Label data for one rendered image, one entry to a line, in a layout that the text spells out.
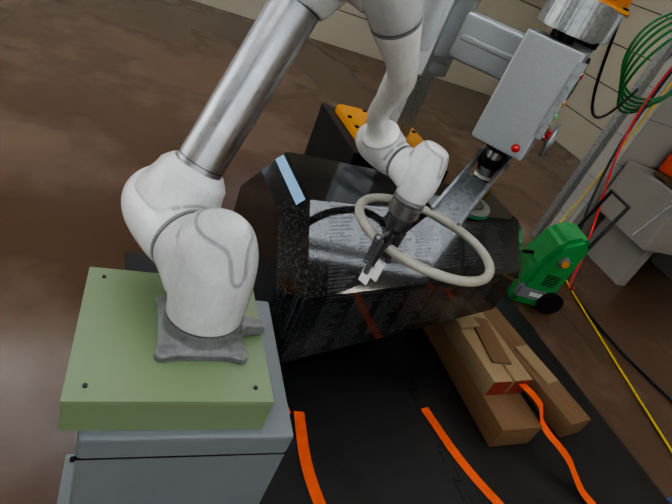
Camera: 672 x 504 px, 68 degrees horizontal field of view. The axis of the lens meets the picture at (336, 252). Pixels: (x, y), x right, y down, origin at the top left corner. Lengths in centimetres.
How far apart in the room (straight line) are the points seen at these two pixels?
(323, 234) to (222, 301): 87
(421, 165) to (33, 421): 150
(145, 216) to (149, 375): 31
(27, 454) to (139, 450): 93
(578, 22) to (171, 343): 161
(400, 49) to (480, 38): 168
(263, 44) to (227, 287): 46
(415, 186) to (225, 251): 59
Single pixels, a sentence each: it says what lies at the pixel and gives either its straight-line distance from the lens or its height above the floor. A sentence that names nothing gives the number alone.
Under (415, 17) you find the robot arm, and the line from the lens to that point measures 98.
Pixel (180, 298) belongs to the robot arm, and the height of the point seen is 101.
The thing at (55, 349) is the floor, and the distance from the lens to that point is 220.
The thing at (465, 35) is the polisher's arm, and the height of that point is 139.
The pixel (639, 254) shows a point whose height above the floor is 31.
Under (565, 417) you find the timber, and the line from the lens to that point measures 278.
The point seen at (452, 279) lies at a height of 96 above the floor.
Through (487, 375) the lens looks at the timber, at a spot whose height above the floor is 23.
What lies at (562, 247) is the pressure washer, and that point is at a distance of 345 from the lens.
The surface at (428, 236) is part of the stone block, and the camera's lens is 202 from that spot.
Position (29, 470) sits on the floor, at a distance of 192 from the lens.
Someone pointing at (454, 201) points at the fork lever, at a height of 94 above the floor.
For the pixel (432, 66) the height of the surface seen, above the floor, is 121.
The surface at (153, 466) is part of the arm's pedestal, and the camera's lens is 110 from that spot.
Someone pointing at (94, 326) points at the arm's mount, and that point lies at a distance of 108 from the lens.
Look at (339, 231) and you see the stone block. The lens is 178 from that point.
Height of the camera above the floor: 166
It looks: 32 degrees down
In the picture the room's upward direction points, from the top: 24 degrees clockwise
